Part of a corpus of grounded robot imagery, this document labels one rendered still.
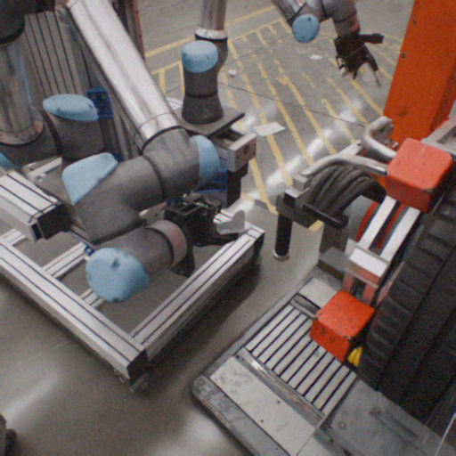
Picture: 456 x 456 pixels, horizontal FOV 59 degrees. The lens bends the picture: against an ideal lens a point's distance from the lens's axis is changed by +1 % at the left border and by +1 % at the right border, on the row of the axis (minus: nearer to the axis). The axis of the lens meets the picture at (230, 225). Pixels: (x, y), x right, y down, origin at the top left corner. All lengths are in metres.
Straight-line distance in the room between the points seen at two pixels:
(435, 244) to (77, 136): 0.83
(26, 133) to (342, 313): 0.76
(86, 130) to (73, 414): 1.04
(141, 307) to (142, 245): 1.06
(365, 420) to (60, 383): 1.11
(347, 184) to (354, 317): 0.24
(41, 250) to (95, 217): 1.42
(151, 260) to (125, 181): 0.11
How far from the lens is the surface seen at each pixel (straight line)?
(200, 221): 0.69
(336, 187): 0.78
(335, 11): 1.43
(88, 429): 1.65
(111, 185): 0.55
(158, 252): 0.57
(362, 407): 1.42
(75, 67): 1.27
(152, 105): 0.62
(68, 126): 1.07
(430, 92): 1.38
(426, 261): 0.66
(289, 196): 0.82
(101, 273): 0.55
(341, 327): 0.73
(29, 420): 1.74
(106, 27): 0.70
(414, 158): 0.66
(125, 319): 1.59
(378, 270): 0.72
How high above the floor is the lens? 1.47
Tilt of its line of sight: 42 degrees down
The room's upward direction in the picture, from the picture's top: straight up
